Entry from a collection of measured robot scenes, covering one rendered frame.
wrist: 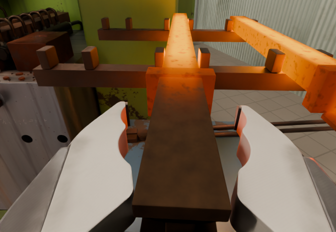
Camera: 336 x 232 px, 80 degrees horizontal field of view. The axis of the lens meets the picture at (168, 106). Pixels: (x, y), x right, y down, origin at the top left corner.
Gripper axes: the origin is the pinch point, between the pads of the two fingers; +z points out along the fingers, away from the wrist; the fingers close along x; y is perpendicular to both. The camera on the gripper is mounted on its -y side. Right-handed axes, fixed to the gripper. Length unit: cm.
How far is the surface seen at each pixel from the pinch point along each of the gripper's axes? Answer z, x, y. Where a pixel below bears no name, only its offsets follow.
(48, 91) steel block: 25.8, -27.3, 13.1
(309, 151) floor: 108, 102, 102
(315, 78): 3.7, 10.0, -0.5
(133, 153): 22.2, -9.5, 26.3
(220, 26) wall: 380, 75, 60
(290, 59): 9.1, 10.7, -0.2
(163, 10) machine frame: 47.1, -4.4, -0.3
